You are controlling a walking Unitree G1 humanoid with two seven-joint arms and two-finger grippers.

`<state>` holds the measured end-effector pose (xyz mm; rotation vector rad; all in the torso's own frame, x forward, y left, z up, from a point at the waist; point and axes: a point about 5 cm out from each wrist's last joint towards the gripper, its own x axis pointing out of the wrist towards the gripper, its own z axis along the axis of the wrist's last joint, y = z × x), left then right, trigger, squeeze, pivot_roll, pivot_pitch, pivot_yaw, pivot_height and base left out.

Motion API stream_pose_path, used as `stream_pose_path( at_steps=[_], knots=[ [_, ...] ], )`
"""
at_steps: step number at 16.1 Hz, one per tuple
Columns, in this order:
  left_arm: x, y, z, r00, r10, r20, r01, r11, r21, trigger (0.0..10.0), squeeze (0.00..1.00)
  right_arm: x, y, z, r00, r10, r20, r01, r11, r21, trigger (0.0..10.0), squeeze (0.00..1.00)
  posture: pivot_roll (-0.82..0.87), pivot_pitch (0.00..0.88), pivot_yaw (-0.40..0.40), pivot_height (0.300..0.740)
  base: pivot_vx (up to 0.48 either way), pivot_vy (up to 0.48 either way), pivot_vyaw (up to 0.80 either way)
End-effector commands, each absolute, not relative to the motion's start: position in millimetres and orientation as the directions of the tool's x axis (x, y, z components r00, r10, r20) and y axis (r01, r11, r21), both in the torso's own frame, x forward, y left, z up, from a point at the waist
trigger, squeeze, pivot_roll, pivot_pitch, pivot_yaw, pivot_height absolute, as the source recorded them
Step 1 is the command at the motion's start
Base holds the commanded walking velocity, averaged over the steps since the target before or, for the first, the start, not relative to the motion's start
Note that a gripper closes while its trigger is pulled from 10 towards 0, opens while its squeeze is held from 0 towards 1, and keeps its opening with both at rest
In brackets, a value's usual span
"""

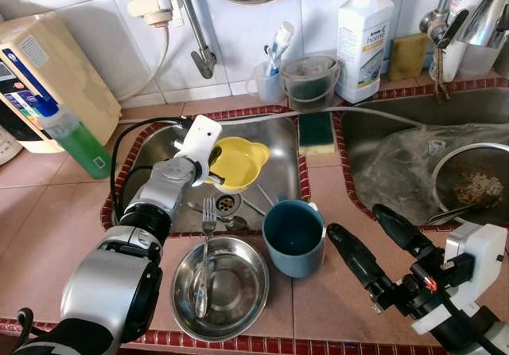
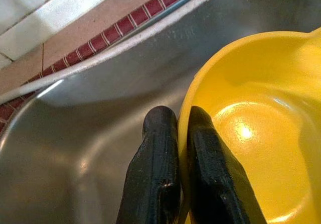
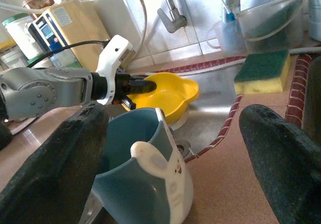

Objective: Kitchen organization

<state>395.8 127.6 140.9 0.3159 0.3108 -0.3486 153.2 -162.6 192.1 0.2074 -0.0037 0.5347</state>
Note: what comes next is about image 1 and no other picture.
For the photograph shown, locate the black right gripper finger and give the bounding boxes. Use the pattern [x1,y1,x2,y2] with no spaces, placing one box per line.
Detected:
[372,204,445,270]
[326,223,398,308]

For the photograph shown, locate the yellow plastic bowl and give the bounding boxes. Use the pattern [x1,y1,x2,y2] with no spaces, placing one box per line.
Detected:
[208,136,271,195]

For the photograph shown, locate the blue-grey mug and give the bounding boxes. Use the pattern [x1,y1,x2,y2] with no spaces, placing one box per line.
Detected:
[262,198,327,279]

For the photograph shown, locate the round steel strainer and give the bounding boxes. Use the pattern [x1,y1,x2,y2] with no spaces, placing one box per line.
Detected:
[429,142,509,227]

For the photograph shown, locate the crumpled clear plastic bag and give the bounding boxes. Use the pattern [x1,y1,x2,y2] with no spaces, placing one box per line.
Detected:
[354,123,509,213]

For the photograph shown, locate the stainless steel sink basin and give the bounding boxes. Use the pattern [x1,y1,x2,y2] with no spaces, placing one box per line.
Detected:
[340,88,509,227]
[119,116,301,235]

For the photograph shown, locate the brown food scraps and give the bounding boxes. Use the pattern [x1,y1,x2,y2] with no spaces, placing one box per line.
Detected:
[452,168,503,206]

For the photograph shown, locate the clear plastic toothbrush cup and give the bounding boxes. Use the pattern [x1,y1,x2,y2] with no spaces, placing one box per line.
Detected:
[247,60,286,105]

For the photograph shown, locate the green yellow sponge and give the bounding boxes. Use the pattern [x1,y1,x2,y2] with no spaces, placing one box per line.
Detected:
[298,112,335,155]

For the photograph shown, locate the small clear plastic pail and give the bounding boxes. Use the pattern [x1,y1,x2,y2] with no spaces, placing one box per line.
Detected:
[280,55,343,113]

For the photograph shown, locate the green dish soap bottle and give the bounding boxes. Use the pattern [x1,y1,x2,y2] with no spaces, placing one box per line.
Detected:
[36,100,114,181]

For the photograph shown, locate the white tap water filter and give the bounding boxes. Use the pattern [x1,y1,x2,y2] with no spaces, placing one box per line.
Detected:
[127,0,177,28]

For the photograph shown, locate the brown scouring pad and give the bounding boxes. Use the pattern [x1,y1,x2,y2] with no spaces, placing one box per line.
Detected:
[388,33,430,83]

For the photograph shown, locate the beige water ionizer appliance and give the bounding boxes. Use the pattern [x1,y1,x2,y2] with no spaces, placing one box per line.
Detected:
[0,11,122,153]

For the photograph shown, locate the white detergent bottle yellow cap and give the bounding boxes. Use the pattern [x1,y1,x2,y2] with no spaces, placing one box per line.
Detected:
[336,0,394,103]

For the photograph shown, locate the chrome sink faucet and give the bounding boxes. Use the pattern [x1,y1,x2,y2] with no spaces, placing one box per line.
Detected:
[420,0,509,49]

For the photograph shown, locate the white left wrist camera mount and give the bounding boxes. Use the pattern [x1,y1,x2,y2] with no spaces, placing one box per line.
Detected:
[175,115,223,187]

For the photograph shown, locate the white filter hose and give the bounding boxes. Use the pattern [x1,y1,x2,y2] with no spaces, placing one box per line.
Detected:
[119,25,172,105]

